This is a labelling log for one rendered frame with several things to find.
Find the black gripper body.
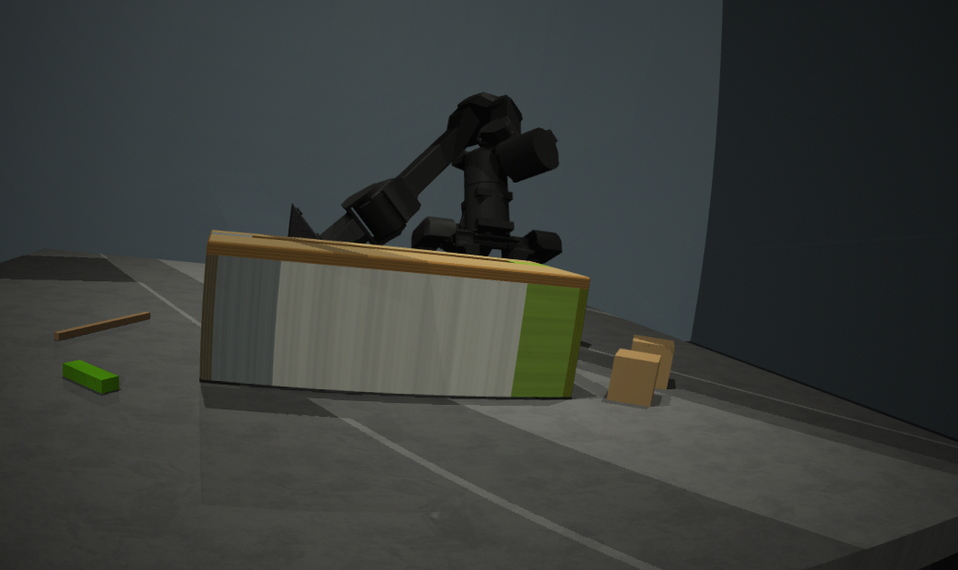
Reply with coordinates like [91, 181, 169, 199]
[411, 183, 562, 264]

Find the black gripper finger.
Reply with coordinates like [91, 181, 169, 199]
[446, 242, 479, 255]
[503, 248, 535, 261]

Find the brown cardboard box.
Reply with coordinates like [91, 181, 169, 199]
[607, 349, 661, 407]
[631, 335, 675, 390]

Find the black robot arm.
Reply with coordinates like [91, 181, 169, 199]
[316, 92, 559, 246]

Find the small green block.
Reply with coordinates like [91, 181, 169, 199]
[63, 360, 119, 393]

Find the brown long thin bar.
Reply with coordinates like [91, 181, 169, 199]
[53, 312, 150, 340]

